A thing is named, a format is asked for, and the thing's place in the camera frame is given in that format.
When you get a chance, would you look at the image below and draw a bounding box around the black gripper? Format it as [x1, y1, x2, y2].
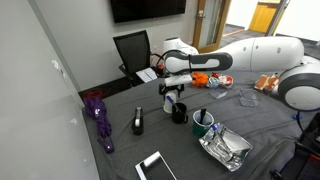
[158, 83, 186, 100]

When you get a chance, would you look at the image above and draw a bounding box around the white paper cup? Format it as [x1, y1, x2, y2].
[163, 92, 178, 114]

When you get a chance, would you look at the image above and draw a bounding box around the blue pen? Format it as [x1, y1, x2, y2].
[165, 95, 182, 113]

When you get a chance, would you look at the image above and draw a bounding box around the black mug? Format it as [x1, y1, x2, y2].
[171, 102, 190, 125]

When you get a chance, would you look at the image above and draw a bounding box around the white paper sheet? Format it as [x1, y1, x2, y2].
[135, 67, 161, 84]

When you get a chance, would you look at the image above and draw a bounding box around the orange plush toy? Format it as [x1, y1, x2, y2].
[192, 71, 210, 89]

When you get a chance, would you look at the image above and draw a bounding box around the black marker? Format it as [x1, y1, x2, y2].
[198, 108, 208, 124]

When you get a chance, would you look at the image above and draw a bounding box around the teal round item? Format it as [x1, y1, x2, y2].
[206, 76, 220, 89]

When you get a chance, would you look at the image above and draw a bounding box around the black tape dispenser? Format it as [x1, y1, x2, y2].
[131, 106, 145, 136]

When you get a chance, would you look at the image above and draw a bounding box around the green mug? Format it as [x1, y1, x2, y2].
[191, 109, 215, 138]

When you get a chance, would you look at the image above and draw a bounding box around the gray tablecloth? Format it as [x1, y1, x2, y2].
[81, 68, 320, 180]

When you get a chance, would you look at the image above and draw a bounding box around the blue capped marker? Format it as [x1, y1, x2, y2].
[210, 123, 220, 139]

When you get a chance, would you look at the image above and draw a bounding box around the red and white item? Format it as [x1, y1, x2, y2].
[211, 71, 235, 90]

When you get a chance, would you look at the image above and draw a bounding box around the black mesh office chair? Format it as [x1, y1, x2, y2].
[112, 29, 168, 88]

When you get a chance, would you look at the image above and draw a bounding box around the purple folded umbrella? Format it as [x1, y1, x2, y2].
[82, 96, 115, 154]

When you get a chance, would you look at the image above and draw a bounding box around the white framed tablet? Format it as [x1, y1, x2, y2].
[134, 150, 178, 180]

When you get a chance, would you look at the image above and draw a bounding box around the dark red bundle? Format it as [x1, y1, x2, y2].
[83, 88, 105, 100]

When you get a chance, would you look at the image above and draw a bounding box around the wooden framed door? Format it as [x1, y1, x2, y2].
[192, 0, 232, 54]

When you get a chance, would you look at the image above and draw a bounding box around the silver foil bag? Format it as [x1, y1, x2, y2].
[198, 122, 254, 172]

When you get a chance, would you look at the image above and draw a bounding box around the yellow door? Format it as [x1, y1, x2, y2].
[248, 0, 281, 34]

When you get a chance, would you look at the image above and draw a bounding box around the gray metal pole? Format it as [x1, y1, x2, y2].
[264, 0, 290, 37]

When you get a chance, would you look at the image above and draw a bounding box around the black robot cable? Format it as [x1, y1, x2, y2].
[149, 49, 176, 69]

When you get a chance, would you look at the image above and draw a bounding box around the black wall television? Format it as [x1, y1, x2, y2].
[109, 0, 188, 24]

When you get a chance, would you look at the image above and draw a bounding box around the white wall fitting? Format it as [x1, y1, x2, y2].
[51, 59, 66, 78]

